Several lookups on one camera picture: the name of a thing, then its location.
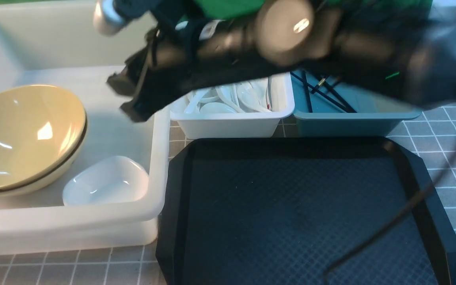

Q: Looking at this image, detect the white square dish in bin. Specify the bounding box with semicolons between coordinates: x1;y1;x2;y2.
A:
62;174;149;206

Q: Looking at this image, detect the white square dish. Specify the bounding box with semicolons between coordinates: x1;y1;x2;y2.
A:
62;156;150;206
62;174;149;206

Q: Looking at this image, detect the white spoon in bin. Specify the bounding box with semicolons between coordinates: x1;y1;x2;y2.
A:
236;82;271;112

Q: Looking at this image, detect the black chopstick in bin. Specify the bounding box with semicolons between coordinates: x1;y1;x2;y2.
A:
290;70;357;113

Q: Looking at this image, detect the teal chopstick bin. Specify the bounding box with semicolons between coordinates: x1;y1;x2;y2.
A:
291;72;420;137

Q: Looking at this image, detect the grey checked table mat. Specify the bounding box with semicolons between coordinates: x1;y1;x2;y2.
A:
0;101;456;285

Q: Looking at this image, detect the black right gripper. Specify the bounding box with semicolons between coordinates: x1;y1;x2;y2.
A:
93;0;228;123

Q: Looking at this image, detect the white spoon bin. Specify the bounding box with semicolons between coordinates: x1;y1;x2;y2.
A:
170;73;295;140

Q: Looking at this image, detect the black serving tray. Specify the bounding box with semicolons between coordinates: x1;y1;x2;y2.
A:
156;137;456;285

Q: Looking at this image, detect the large white plastic bin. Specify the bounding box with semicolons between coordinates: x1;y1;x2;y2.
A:
0;0;170;255

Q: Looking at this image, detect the yellow-green noodle bowl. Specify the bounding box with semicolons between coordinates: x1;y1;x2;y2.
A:
0;85;87;192

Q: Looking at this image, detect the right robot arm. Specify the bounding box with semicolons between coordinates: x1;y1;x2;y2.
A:
93;0;456;122

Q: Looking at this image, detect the yellow noodle bowl in bin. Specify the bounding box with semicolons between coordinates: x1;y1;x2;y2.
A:
0;119;88;196

